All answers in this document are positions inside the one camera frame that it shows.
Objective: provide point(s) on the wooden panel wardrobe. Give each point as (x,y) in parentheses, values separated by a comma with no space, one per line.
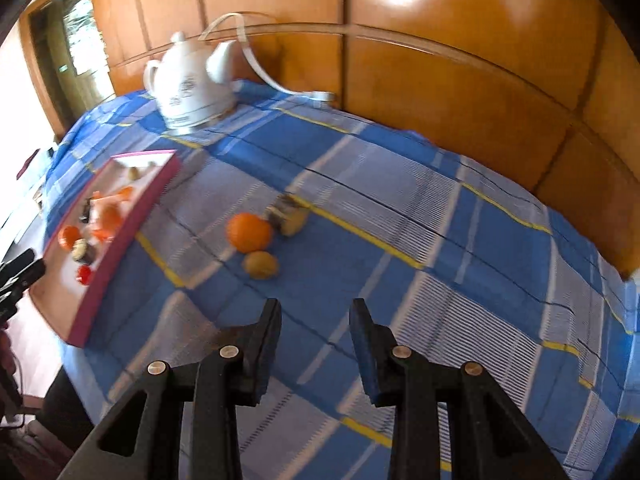
(546,92)

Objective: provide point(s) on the white ceramic electric kettle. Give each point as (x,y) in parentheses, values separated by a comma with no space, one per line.
(191,83)

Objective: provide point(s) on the small yellow round fruit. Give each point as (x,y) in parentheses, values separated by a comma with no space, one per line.
(133,174)

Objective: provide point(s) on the wooden glass door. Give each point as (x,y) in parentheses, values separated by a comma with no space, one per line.
(66,59)

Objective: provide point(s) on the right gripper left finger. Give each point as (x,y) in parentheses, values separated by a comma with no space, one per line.
(139,437)

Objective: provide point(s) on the blue plaid tablecloth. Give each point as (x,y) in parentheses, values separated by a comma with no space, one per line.
(461,263)

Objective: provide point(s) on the orange fruit with stem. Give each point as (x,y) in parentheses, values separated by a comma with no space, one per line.
(249,233)

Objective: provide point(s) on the dark sugarcane piece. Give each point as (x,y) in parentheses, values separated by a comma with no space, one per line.
(286,216)

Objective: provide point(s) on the small red fruit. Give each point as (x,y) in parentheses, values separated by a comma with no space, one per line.
(84,274)

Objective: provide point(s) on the pale-cut sugarcane piece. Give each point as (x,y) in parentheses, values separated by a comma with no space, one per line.
(84,252)

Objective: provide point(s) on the dark brown round fruit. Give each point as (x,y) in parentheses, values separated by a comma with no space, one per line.
(86,211)

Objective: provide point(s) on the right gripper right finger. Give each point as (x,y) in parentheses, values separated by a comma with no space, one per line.
(489,436)

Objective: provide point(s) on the person left hand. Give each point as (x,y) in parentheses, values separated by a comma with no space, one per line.
(7,360)

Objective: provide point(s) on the small yellow-green fruit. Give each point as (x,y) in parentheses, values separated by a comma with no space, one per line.
(260,265)

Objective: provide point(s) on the pink-edged white box tray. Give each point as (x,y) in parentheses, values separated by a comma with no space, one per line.
(67,306)

